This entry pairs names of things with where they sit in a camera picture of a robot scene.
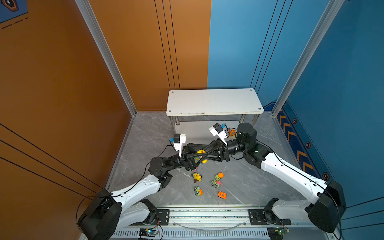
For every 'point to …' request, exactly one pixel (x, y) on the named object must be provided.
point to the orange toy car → (222, 194)
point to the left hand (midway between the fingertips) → (206, 153)
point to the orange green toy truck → (219, 176)
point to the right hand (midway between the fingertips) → (203, 156)
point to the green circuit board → (148, 232)
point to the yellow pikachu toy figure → (197, 176)
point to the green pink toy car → (216, 183)
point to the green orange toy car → (199, 191)
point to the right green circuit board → (277, 233)
